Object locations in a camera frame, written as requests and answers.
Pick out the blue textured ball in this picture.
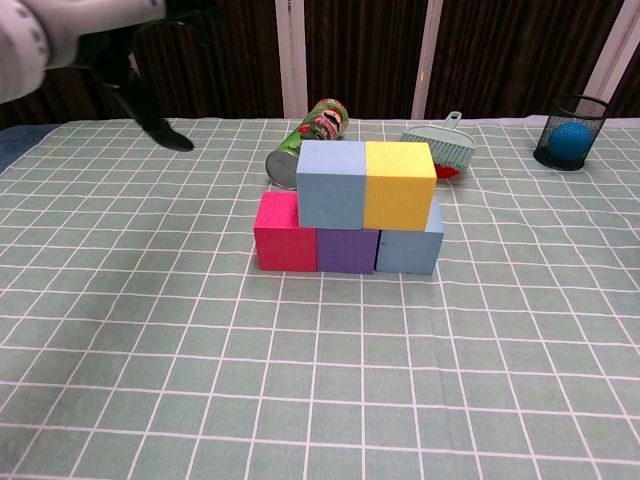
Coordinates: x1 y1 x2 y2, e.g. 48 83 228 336
548 122 592 161

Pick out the light blue foam cube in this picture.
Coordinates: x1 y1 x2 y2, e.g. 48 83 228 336
296 140 369 231
374 197 445 275

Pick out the purple foam cube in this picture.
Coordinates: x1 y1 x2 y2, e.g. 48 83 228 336
315 227 380 275

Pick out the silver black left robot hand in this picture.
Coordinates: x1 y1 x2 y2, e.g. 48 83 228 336
0 0 195 152

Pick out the yellow foam cube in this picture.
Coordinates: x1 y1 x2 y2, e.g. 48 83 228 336
363 141 438 232

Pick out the green Pringles can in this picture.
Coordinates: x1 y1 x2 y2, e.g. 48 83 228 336
265 98 349 191

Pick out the pink foam cube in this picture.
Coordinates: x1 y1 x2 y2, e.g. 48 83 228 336
253 192 319 273

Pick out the dark blue table pad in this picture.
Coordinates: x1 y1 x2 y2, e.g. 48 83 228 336
0 123 61 176

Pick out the green checkered tablecloth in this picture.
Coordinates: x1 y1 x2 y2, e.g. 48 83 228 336
0 117 640 480

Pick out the teal hand brush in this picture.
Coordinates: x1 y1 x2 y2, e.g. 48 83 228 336
401 111 476 169

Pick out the black mesh pen cup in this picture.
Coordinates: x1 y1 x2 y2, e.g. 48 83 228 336
532 94 613 172

